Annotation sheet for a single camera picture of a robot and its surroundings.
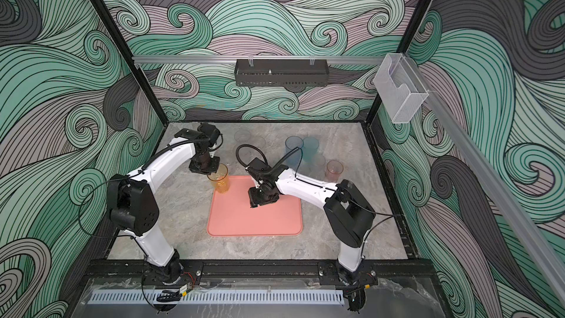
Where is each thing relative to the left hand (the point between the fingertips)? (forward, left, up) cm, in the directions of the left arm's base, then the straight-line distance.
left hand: (210, 170), depth 86 cm
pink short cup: (+7, -53, -10) cm, 55 cm away
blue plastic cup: (+14, -33, 0) cm, 36 cm away
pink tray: (-13, -8, -12) cm, 19 cm away
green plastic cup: (+17, -43, -6) cm, 47 cm away
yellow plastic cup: (-4, -5, +1) cm, 7 cm away
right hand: (-12, -18, -6) cm, 22 cm away
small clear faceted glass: (+23, -18, -10) cm, 31 cm away
